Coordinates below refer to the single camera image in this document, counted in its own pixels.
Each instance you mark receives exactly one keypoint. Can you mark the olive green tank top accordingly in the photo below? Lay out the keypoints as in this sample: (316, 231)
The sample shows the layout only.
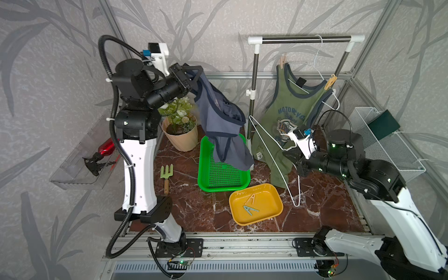
(289, 109)

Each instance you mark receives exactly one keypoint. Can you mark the white flower plant pot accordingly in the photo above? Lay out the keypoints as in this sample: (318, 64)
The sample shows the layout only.
(179, 124)

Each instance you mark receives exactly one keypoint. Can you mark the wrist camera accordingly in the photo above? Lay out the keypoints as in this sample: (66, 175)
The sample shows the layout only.
(303, 141)
(156, 55)

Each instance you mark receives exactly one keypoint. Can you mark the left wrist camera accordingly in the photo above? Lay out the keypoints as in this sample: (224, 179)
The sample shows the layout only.
(156, 55)

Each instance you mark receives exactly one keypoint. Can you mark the yellow plastic tray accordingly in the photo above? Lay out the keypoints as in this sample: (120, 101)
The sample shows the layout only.
(267, 201)

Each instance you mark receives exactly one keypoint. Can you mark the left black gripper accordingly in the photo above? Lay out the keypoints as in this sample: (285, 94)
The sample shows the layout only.
(178, 74)

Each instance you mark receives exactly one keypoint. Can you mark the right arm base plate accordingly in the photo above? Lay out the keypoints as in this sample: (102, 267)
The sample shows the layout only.
(304, 246)

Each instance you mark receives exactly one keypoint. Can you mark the navy blue tank top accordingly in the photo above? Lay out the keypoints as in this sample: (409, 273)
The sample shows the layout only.
(221, 121)

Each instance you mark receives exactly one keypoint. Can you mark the dark green cloth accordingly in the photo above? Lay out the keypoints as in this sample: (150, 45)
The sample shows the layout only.
(383, 125)

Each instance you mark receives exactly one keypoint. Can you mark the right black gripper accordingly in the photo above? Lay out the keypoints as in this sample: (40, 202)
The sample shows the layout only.
(300, 161)

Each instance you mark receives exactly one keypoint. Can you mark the white wire mesh basket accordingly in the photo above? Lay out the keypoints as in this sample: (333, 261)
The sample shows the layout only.
(391, 148)

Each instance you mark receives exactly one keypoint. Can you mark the red spray bottle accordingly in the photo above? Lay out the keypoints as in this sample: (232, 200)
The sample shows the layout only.
(93, 163)

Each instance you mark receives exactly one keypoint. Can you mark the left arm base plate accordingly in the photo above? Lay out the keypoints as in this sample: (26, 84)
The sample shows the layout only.
(187, 248)

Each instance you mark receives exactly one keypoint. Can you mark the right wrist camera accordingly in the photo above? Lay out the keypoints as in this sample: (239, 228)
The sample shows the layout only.
(303, 141)

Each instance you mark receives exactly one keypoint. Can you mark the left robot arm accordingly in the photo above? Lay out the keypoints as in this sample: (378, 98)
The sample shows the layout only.
(139, 90)

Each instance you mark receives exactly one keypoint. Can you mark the green perforated plastic basket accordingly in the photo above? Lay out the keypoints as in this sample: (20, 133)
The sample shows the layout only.
(218, 176)

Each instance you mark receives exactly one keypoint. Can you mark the green garden fork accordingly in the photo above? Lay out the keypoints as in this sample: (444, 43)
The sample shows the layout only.
(166, 173)

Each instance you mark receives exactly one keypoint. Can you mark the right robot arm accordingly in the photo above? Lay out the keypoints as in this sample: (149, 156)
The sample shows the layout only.
(414, 252)

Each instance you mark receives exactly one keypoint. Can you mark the clear acrylic wall shelf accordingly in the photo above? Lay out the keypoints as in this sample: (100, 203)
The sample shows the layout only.
(73, 174)

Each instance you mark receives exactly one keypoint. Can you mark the metal clothes rack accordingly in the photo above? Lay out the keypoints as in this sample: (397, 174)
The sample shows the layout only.
(258, 41)

